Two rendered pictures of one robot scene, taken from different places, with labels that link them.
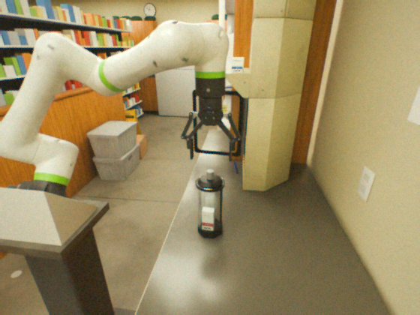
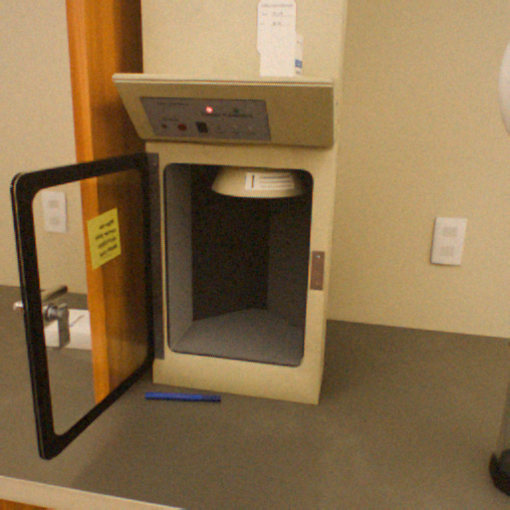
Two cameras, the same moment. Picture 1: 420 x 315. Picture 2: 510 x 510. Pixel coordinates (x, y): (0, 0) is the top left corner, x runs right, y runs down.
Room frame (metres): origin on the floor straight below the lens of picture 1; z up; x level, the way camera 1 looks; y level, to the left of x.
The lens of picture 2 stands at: (1.13, 0.69, 1.49)
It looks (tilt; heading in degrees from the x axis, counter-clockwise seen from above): 16 degrees down; 274
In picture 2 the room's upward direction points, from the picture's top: 2 degrees clockwise
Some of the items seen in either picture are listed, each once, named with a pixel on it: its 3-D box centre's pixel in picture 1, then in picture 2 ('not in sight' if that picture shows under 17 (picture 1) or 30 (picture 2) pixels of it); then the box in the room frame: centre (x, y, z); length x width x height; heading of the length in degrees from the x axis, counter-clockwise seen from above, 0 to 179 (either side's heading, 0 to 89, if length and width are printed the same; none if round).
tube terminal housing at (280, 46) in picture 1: (271, 109); (251, 181); (1.22, -0.31, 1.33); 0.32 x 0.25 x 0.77; 173
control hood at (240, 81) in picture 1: (237, 81); (227, 111); (1.24, -0.13, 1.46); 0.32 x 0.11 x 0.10; 173
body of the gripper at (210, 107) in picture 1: (210, 111); not in sight; (0.77, 0.00, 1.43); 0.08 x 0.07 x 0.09; 83
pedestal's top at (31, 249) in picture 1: (54, 223); not in sight; (0.84, 0.67, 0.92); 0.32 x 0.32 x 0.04; 81
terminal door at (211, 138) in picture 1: (217, 124); (99, 292); (1.42, -0.04, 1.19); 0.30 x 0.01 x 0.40; 76
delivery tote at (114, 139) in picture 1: (115, 139); not in sight; (3.08, 1.28, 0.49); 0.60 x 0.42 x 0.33; 173
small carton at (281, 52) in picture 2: (237, 64); (281, 55); (1.16, -0.12, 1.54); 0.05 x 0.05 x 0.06; 78
